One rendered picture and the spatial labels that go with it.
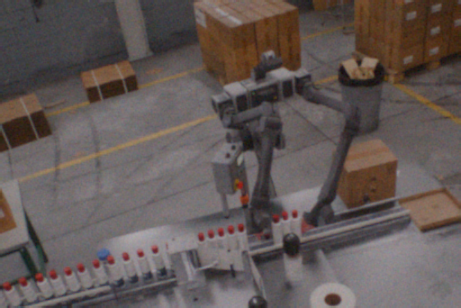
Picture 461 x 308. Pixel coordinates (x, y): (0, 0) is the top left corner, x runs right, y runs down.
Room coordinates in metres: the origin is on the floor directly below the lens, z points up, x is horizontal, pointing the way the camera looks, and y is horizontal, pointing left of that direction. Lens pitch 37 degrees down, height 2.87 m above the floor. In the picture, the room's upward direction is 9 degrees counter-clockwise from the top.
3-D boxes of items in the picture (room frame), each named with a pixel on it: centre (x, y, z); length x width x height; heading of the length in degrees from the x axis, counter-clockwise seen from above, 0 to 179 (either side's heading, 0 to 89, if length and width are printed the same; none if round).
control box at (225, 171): (2.19, 0.06, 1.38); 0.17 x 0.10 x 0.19; 154
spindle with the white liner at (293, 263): (1.85, -0.17, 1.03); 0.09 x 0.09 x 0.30
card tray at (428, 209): (2.27, -1.04, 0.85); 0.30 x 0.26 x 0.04; 99
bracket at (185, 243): (1.96, 0.35, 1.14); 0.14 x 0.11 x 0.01; 99
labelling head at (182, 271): (1.96, 0.35, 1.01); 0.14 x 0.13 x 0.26; 99
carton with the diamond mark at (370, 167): (2.51, -0.70, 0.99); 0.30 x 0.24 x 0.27; 99
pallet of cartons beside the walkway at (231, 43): (6.14, -0.28, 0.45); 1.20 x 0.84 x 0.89; 21
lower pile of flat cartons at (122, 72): (6.41, 1.51, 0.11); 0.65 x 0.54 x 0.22; 106
